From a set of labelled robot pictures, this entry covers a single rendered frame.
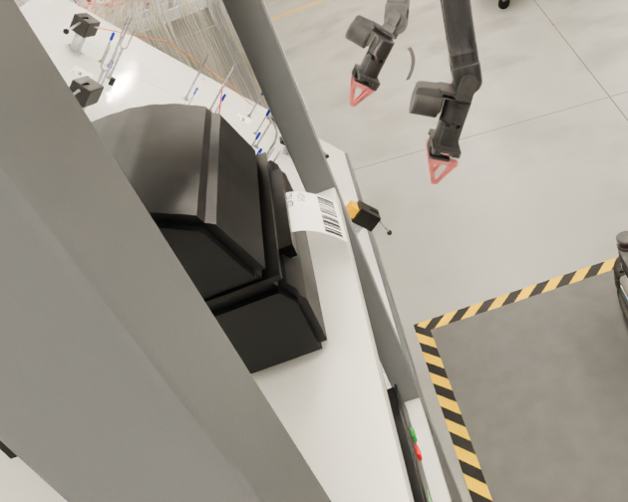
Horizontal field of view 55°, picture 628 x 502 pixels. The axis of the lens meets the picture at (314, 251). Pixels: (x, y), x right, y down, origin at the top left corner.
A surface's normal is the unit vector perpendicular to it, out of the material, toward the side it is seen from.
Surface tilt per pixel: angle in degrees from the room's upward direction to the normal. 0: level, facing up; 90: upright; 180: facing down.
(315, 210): 36
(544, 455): 0
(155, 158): 17
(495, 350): 0
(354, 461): 0
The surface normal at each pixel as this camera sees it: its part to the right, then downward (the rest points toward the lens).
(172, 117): 0.07, -0.83
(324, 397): -0.35, -0.75
